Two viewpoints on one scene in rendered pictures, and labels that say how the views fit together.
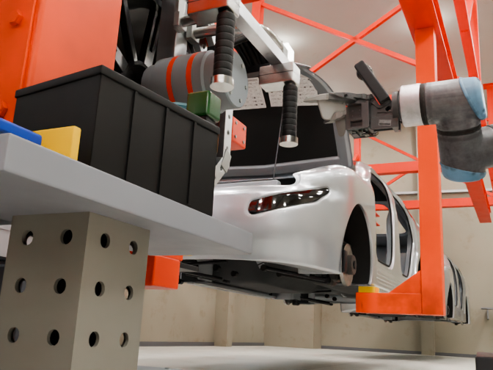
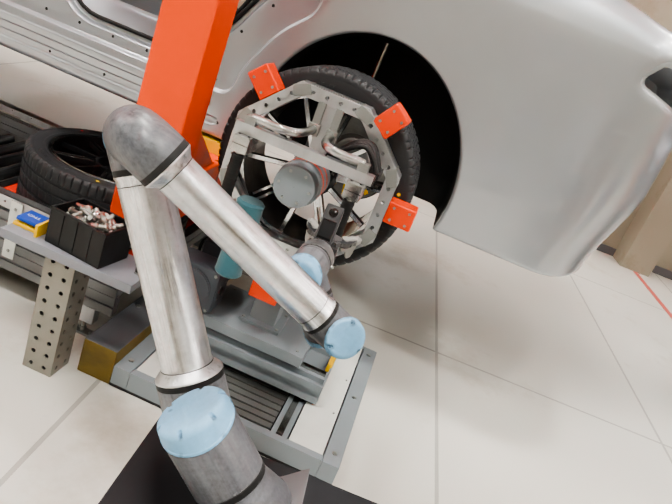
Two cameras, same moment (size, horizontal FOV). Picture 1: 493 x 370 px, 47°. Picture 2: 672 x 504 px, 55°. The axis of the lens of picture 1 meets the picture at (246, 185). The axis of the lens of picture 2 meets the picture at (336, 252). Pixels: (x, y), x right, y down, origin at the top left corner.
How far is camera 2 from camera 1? 212 cm
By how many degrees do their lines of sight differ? 76
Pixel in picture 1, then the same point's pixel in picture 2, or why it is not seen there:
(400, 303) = not seen: outside the picture
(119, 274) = (59, 273)
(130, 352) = (63, 298)
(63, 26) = not seen: hidden behind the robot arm
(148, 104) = (69, 220)
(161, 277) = (257, 293)
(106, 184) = (33, 245)
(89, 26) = not seen: hidden behind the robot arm
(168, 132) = (77, 232)
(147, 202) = (52, 254)
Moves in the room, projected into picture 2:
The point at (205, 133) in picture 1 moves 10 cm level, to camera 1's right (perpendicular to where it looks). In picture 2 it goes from (97, 236) to (93, 251)
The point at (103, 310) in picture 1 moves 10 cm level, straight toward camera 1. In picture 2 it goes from (51, 281) to (14, 277)
